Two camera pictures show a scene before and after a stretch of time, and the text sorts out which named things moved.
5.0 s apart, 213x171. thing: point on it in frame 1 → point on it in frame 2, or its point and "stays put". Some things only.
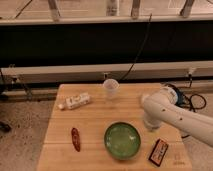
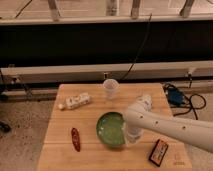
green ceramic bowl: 122,140 → 111,129
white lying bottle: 75,101 stays put
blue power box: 180,95 stays put
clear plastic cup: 111,87 stays put
